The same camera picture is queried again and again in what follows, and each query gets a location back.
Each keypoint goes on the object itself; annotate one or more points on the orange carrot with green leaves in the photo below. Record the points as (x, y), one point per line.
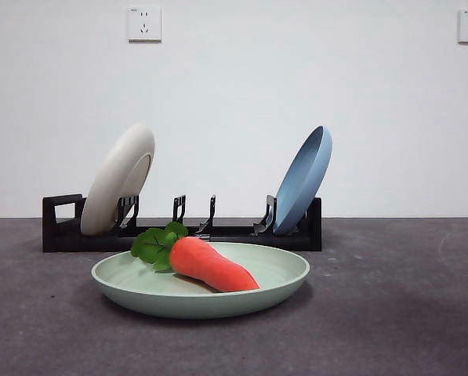
(214, 266)

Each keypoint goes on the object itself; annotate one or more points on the green plate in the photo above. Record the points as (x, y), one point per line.
(178, 303)

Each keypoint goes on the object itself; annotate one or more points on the blue plate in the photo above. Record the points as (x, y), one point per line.
(302, 184)

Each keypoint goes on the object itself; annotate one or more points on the cream plate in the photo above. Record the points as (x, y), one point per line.
(114, 180)

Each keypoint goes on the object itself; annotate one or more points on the black plate rack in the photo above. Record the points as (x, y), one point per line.
(61, 239)

